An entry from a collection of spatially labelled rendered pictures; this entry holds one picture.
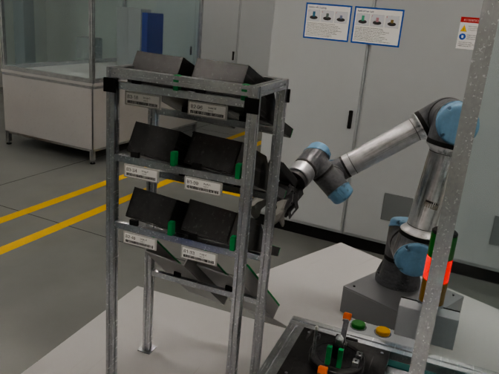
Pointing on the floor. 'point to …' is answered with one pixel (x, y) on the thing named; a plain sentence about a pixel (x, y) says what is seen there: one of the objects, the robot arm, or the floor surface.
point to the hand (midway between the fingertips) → (258, 216)
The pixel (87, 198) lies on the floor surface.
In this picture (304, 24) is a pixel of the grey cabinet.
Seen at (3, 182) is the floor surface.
